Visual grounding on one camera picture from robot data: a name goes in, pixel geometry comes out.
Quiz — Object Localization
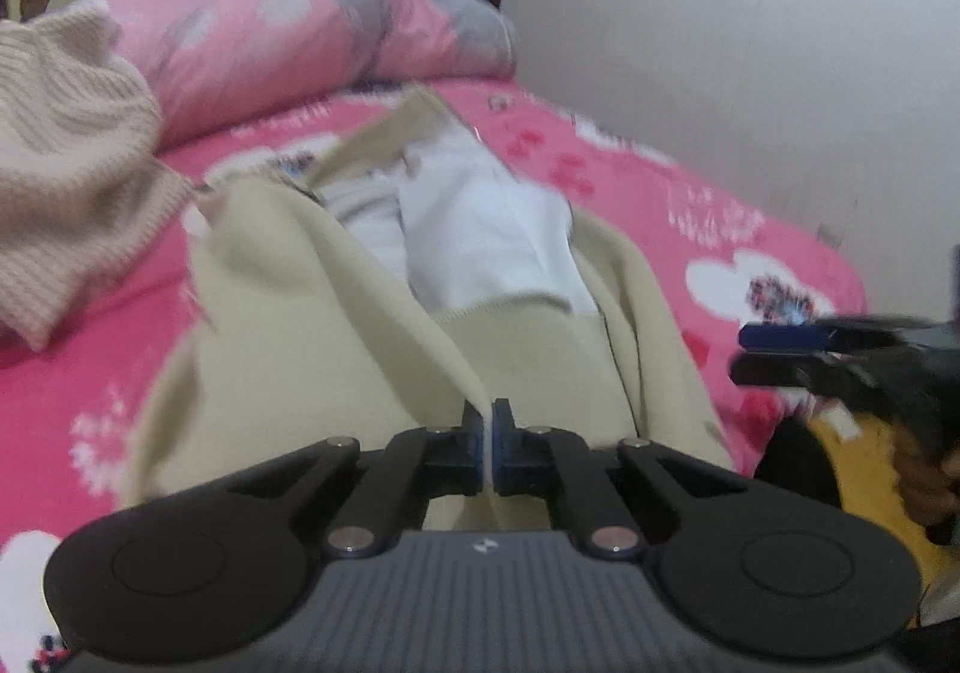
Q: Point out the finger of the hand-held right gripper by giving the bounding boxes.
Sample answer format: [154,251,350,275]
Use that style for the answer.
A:
[739,316,901,351]
[731,354,863,393]

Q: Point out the yellow cloth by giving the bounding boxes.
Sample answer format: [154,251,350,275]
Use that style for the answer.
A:
[808,414,935,633]

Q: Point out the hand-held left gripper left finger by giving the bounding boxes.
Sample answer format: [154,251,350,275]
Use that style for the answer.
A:
[225,401,487,555]

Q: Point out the pink floral bed sheet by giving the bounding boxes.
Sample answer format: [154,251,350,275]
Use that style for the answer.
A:
[0,76,871,673]

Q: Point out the cream zip jacket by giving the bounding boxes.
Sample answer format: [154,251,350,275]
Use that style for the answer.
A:
[127,83,736,531]

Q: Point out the pink grey floral quilt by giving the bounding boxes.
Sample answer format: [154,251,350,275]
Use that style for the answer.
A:
[97,0,520,150]

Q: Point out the person's right hand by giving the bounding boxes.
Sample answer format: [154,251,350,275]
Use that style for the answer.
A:
[896,436,960,543]

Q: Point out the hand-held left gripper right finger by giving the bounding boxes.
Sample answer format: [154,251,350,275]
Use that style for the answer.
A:
[493,401,740,558]

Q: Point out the beige white houndstooth sweater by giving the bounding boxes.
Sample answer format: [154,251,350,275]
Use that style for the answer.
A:
[0,0,197,353]

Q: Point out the dark cloth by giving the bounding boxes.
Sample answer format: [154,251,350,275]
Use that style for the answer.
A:
[752,418,842,520]

